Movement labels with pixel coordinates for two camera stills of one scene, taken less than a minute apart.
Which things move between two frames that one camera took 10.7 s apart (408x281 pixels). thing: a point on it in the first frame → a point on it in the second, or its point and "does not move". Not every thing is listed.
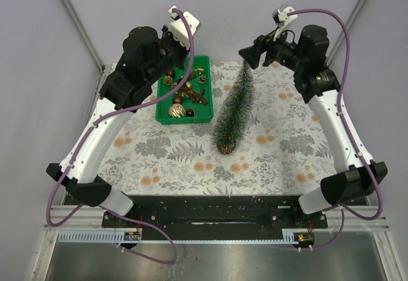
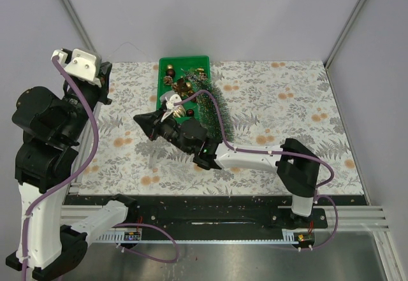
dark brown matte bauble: x=171 y=72 does not move
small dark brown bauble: x=190 y=113 does not move
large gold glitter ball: x=177 y=111 does not move
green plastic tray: x=192 y=104 does not move
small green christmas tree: x=235 y=115 → x=207 y=111
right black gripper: x=252 y=54 → x=151 y=125
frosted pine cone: x=167 y=80 does not move
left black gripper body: x=173 y=53 → x=92 y=94
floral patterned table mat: x=287 y=151 does not move
